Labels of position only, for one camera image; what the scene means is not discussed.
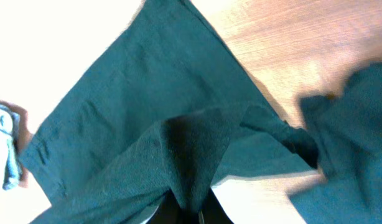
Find pile of black clothes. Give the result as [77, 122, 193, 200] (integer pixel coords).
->
[290, 62, 382, 223]

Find folded light blue jeans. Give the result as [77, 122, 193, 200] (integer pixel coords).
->
[0, 104, 22, 190]

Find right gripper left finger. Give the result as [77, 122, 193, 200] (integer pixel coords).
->
[147, 191, 184, 224]

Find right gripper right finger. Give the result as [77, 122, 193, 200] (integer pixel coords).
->
[198, 189, 233, 224]

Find black shorts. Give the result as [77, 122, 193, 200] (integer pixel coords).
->
[20, 0, 318, 223]

